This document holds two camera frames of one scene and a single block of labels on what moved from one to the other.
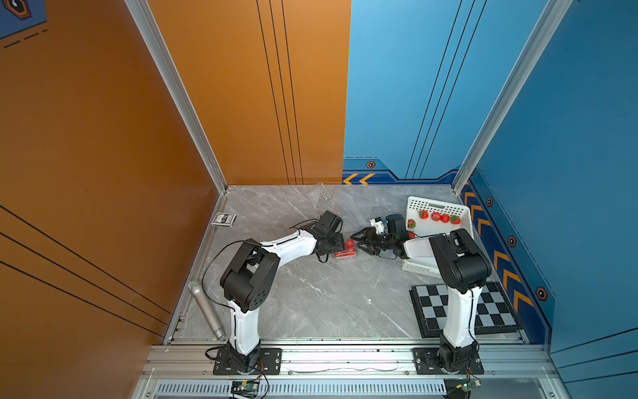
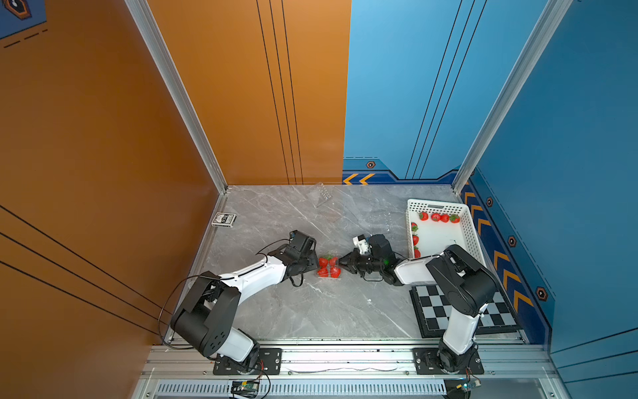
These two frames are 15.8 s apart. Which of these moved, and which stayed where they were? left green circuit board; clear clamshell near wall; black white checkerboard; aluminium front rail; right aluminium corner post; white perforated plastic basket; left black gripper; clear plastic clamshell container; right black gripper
Moved: left black gripper; right black gripper; clear plastic clamshell container
Stayed: clear clamshell near wall; black white checkerboard; aluminium front rail; left green circuit board; right aluminium corner post; white perforated plastic basket
